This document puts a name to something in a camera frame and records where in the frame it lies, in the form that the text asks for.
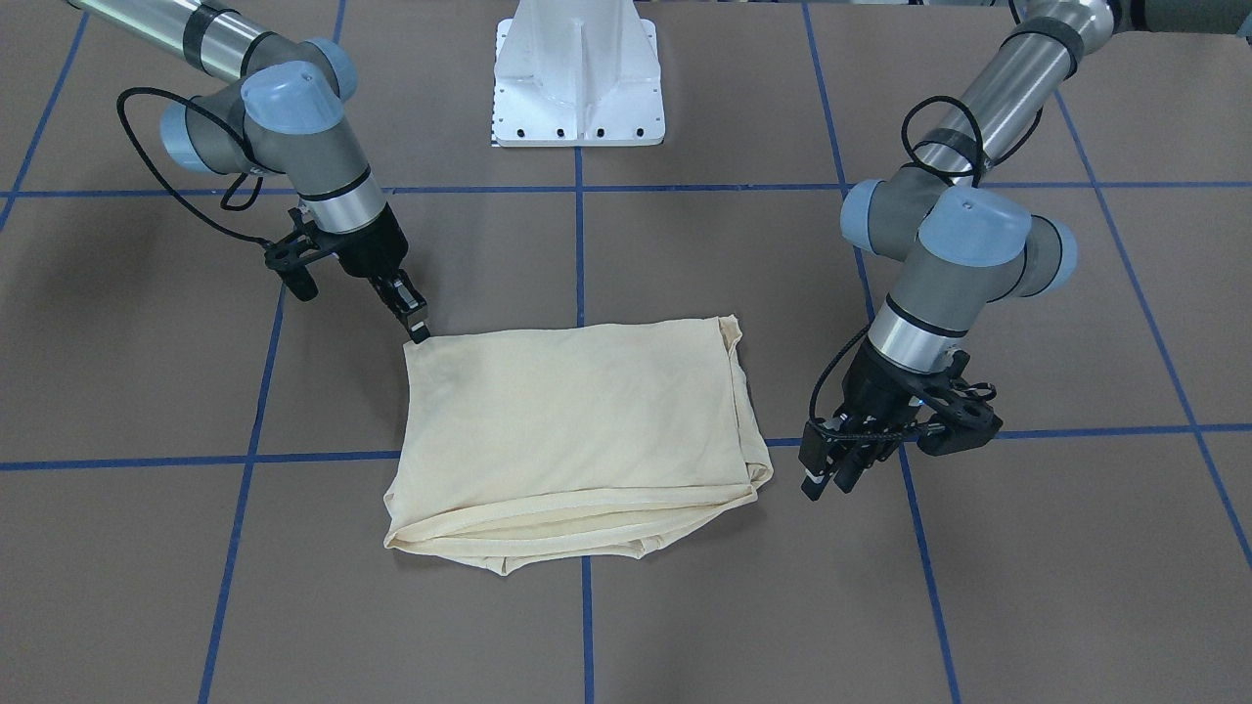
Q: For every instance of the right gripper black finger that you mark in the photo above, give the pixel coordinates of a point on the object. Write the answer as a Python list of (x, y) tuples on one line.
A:
[(406, 303)]

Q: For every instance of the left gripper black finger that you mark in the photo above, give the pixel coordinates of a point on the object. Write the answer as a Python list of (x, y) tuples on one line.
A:
[(819, 456), (851, 459)]

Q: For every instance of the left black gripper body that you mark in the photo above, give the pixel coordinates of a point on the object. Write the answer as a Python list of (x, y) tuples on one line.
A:
[(873, 389)]

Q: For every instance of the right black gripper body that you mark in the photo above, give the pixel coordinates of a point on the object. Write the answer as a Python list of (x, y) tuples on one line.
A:
[(373, 250)]

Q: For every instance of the beige long-sleeve printed shirt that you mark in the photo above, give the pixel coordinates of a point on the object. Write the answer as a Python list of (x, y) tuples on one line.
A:
[(526, 446)]

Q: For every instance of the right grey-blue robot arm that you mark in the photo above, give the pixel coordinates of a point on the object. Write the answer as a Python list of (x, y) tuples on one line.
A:
[(280, 112)]

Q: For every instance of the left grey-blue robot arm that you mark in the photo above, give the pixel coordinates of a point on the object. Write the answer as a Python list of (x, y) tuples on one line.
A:
[(962, 246)]

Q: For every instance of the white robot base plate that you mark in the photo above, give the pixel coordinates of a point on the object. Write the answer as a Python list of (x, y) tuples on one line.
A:
[(577, 74)]

